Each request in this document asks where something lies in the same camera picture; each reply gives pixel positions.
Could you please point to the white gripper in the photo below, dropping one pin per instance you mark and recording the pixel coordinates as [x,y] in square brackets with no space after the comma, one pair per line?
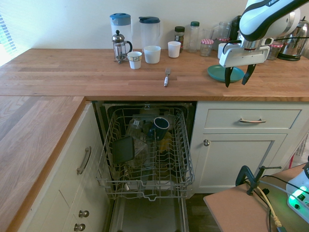
[241,56]

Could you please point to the clear drinking glass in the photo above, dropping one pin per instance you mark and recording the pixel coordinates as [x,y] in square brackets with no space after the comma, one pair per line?
[207,33]

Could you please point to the window blind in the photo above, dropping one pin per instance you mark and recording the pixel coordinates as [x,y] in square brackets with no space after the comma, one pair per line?
[4,36]

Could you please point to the glass french press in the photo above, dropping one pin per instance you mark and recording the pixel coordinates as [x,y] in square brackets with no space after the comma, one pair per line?
[119,46]

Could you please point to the white robot base green light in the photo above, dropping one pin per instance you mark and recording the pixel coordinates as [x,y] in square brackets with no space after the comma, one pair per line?
[298,193]

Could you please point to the patterned paper cup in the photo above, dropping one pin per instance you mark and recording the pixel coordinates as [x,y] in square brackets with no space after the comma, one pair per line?
[134,60]

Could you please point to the wide white ceramic cup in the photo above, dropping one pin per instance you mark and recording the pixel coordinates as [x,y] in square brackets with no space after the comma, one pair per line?
[152,55]

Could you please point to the clear bottle green cap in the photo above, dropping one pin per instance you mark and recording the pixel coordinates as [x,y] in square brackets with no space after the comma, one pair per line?
[193,38]

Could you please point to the dark green c-clamp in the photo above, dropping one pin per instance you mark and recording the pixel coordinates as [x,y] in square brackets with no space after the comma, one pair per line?
[252,182]

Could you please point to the white plastic bag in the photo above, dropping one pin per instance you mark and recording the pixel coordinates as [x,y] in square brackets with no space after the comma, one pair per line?
[300,149]

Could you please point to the small jar gingham lid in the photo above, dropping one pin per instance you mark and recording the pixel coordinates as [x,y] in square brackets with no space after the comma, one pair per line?
[222,40]
[274,52]
[206,48]

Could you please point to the small white ceramic cup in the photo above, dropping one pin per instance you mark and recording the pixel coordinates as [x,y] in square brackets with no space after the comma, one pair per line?
[174,50]

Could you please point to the black square container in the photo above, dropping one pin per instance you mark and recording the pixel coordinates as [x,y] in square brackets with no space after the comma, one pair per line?
[123,149]

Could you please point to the large empty glass jar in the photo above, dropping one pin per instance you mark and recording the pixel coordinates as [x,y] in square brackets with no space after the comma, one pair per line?
[225,30]

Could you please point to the clear glass container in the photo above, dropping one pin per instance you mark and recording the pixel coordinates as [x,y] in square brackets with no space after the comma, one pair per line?
[137,135]

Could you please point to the clear pitcher light-blue lid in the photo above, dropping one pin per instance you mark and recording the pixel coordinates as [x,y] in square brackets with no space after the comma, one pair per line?
[120,26]

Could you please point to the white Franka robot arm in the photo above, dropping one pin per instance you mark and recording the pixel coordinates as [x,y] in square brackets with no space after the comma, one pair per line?
[256,19]

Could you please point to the metal cabinet knob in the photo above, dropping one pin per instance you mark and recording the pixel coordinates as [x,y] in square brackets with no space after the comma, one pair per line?
[79,227]
[84,213]
[206,142]

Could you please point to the clear pitcher dark-blue lid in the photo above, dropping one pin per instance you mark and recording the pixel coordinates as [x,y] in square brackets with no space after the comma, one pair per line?
[149,33]

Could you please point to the black-lidded spice jar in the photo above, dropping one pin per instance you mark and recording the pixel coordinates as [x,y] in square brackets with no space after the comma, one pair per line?
[179,36]

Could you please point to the dark blue mug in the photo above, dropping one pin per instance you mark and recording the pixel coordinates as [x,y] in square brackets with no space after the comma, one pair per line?
[160,126]

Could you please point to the teal plate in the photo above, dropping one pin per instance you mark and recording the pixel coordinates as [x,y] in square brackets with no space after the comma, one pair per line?
[217,72]

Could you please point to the brown mounting board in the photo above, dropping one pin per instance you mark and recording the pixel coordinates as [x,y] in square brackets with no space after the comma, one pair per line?
[231,207]

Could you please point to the stainless steel kettle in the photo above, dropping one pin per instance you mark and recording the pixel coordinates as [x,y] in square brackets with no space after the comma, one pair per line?
[293,46]

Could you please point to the open dishwasher door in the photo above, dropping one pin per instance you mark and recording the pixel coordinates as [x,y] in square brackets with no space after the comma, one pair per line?
[147,215]

